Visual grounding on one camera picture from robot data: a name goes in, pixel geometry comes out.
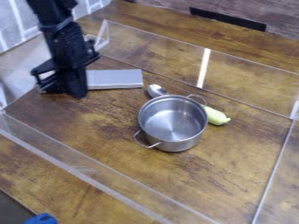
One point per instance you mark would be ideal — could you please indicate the small stainless steel pot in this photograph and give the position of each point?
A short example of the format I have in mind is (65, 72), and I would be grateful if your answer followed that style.
(172, 121)

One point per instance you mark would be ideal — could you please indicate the clear acrylic enclosure wall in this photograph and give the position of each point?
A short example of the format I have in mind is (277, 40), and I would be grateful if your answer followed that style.
(71, 162)

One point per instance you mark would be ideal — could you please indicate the blue object at bottom edge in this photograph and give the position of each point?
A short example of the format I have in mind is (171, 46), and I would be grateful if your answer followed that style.
(43, 218)

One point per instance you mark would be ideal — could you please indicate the clear acrylic triangular stand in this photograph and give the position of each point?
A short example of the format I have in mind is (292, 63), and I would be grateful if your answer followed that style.
(100, 39)

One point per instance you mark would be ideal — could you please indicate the black bar on back wall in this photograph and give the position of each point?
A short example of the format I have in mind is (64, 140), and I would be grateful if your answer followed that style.
(228, 19)

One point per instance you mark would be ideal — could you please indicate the toy knife with grey blade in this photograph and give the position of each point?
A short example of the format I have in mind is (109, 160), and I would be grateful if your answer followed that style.
(115, 78)

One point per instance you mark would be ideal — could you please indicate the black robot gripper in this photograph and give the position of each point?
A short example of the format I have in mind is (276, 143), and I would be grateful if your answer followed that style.
(71, 51)

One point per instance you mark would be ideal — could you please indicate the spoon with green handle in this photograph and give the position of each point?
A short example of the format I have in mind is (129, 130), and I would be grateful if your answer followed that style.
(216, 117)

